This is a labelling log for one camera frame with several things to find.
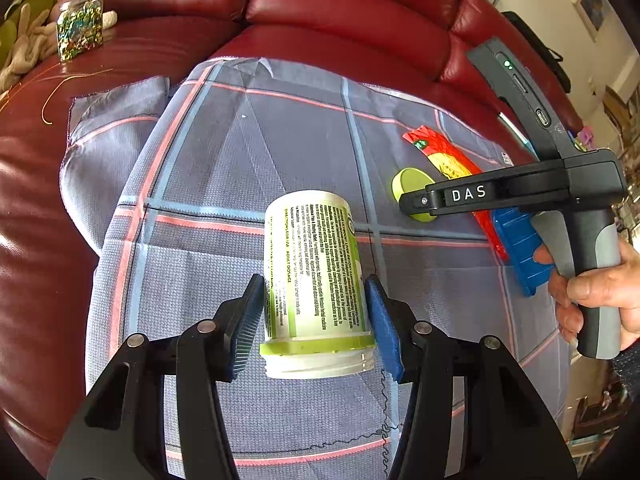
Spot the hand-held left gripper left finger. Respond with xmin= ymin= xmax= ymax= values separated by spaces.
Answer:
xmin=47 ymin=272 xmax=266 ymax=480

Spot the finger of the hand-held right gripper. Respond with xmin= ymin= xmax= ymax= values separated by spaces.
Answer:
xmin=398 ymin=190 xmax=444 ymax=217

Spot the white blue stick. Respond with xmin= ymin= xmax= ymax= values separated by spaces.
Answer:
xmin=497 ymin=112 xmax=538 ymax=158

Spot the cluttered shelf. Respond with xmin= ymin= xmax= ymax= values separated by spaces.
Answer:
xmin=595 ymin=80 xmax=640 ymax=241

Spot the black bag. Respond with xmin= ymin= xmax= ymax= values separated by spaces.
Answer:
xmin=502 ymin=10 xmax=573 ymax=93

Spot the grey plaid cloth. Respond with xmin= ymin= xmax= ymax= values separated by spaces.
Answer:
xmin=60 ymin=57 xmax=576 ymax=480

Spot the round green lid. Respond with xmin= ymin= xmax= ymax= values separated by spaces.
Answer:
xmin=391 ymin=167 xmax=438 ymax=223

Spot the yellow thread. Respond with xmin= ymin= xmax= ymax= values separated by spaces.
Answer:
xmin=41 ymin=67 xmax=113 ymax=126

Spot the beige plush toy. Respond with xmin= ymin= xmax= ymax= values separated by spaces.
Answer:
xmin=0 ymin=2 xmax=63 ymax=91

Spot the bag of colourful beads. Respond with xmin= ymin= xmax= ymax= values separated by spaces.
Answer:
xmin=56 ymin=0 xmax=107 ymax=63

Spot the green plush toy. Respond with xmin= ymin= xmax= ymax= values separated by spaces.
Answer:
xmin=0 ymin=0 xmax=71 ymax=31

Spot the person's right hand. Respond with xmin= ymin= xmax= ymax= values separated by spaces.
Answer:
xmin=532 ymin=240 xmax=640 ymax=348

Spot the red leather sofa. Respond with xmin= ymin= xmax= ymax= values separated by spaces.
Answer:
xmin=0 ymin=0 xmax=586 ymax=461

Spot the framed wall picture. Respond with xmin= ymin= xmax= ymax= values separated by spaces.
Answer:
xmin=572 ymin=0 xmax=606 ymax=43

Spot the red yellow snack wrapper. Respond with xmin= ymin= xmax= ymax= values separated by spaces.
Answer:
xmin=402 ymin=127 xmax=511 ymax=261

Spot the white jar with green label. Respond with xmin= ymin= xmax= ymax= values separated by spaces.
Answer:
xmin=259 ymin=190 xmax=377 ymax=380

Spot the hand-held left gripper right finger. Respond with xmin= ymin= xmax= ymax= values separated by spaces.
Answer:
xmin=364 ymin=274 xmax=586 ymax=480

